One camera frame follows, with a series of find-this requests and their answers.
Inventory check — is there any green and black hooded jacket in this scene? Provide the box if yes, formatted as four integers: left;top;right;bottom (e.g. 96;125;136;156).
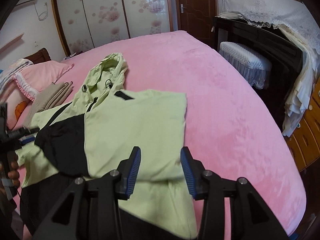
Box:
17;53;197;239

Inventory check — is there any person's left hand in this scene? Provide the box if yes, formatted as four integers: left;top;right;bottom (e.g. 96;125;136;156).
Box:
1;159;20;188

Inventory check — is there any pink cartoon cushion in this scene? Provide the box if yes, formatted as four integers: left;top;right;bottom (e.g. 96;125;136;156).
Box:
5;87;30;129

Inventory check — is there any pink bed sheet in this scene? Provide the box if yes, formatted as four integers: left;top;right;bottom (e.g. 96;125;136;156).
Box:
56;31;306;235

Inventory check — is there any pink ruffled pillow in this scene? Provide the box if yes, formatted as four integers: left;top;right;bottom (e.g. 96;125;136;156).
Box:
12;61;74;101

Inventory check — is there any folded beige knit sweater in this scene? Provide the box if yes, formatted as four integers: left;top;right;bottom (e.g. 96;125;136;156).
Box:
23;81;73;128

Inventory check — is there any floral folded quilt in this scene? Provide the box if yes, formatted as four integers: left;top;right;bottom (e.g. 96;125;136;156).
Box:
0;59;33;92

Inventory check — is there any wooden headboard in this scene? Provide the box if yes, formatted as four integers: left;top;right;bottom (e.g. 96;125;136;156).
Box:
24;48;51;64

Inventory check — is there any wooden drawer cabinet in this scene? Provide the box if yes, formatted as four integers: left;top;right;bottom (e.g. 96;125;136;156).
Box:
285;80;320;172

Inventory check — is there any white covered piano stool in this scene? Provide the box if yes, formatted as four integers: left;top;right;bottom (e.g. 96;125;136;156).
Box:
219;42;271;89

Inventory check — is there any floral sliding wardrobe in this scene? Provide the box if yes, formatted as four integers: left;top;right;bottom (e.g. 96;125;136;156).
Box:
52;0;173;56

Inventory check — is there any black piano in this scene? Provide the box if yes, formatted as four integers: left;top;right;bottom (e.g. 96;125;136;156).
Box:
213;16;303;129

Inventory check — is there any brown wooden door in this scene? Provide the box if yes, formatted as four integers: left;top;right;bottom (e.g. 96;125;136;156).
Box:
176;0;218;47

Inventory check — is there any white lace cover cloth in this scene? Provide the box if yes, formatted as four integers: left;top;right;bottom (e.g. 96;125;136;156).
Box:
220;0;319;61

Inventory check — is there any pink wall shelf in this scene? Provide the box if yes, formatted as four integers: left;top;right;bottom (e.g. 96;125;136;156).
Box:
0;33;24;53

